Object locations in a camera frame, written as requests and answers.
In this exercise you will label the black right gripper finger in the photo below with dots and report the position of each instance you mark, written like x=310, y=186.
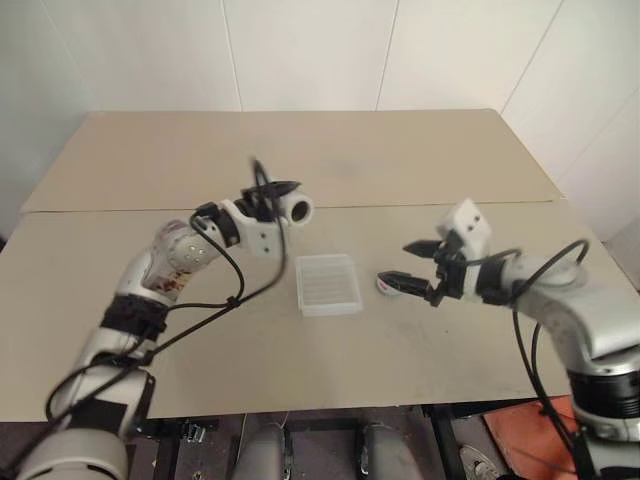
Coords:
x=407, y=284
x=424, y=248

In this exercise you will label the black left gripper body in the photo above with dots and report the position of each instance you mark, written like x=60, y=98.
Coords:
x=254, y=201

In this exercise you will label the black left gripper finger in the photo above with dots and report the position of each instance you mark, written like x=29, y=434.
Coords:
x=281, y=188

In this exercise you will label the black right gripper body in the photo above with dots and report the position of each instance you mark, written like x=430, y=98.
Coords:
x=452, y=277

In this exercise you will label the white jar lid red print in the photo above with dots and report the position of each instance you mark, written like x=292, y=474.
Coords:
x=384, y=290

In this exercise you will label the white plastic jar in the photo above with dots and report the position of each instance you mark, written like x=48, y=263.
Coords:
x=301, y=211

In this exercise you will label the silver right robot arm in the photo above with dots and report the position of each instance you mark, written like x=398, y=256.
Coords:
x=580, y=310

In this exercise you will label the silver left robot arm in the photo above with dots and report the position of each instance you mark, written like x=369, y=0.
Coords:
x=165, y=260

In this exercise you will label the clear plastic box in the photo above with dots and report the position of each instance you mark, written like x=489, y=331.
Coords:
x=328, y=286

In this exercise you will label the orange cloth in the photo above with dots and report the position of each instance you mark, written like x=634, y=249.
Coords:
x=525, y=425

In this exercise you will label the silver right robot leg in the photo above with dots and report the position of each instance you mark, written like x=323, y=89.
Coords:
x=380, y=452

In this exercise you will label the white shoe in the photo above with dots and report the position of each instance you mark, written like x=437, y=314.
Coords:
x=476, y=462

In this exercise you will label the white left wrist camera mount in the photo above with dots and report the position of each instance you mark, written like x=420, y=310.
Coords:
x=256, y=236

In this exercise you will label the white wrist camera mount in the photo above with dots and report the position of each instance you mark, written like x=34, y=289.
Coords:
x=467, y=225
x=256, y=236

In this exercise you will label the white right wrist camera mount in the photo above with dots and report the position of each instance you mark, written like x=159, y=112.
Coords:
x=467, y=225

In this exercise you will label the black table frame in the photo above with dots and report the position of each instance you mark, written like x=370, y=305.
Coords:
x=445, y=440

